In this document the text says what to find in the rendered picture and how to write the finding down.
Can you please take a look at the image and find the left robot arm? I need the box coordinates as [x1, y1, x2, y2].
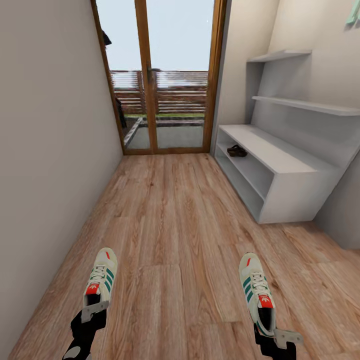
[62, 300, 110, 360]

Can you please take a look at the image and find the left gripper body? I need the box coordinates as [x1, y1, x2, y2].
[71, 310, 107, 338]

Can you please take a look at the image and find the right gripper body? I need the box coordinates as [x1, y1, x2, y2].
[260, 335, 297, 360]

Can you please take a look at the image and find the gym shoe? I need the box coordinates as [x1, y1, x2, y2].
[83, 246, 118, 307]
[239, 252, 277, 337]

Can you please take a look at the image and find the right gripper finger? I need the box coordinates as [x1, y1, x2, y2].
[254, 324, 262, 345]

